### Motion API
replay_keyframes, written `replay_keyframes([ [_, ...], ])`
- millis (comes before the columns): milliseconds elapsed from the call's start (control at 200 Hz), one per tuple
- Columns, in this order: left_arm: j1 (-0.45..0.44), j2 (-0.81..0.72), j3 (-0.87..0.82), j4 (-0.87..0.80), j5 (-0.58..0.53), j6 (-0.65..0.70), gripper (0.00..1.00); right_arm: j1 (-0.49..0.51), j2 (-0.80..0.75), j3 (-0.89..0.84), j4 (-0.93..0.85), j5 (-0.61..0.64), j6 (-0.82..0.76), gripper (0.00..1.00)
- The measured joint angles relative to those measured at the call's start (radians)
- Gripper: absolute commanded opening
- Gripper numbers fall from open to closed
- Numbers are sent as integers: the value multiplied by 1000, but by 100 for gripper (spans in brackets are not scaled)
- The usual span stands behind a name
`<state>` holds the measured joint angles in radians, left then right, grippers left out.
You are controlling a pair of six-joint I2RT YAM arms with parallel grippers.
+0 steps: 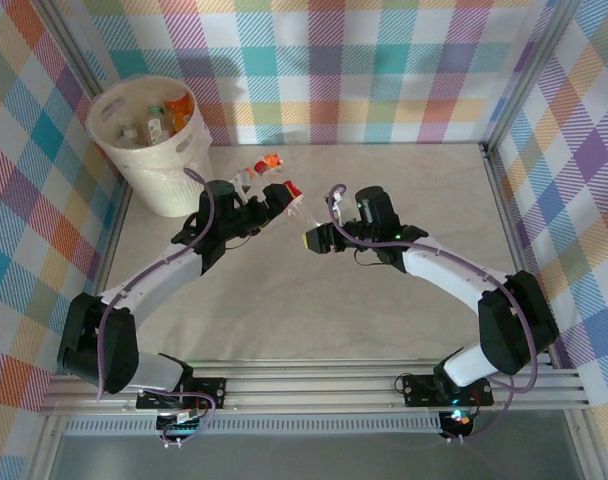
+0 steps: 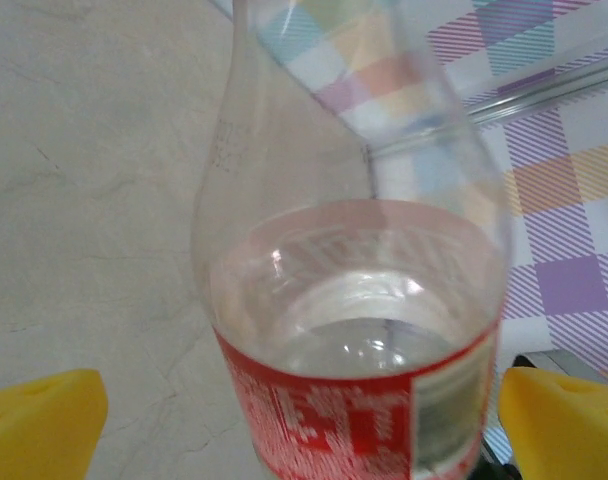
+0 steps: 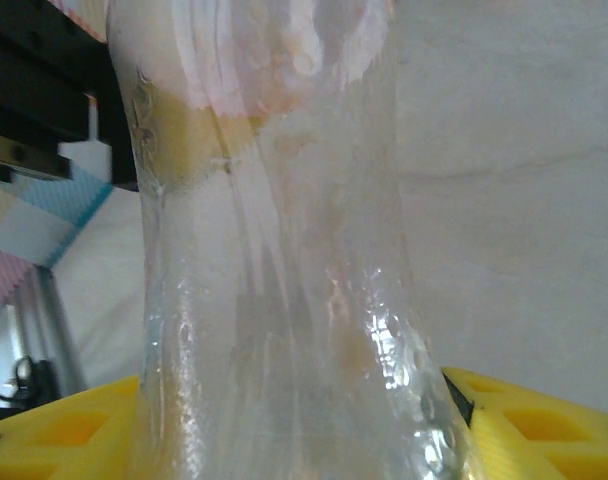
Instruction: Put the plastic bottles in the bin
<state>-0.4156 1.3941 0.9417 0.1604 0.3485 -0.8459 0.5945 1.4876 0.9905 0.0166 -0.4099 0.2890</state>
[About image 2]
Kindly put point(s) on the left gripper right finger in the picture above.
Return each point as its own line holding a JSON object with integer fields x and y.
{"x": 569, "y": 430}

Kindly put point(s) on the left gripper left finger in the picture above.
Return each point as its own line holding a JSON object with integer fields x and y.
{"x": 39, "y": 430}

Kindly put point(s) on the aluminium frame post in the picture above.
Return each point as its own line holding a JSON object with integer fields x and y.
{"x": 559, "y": 87}

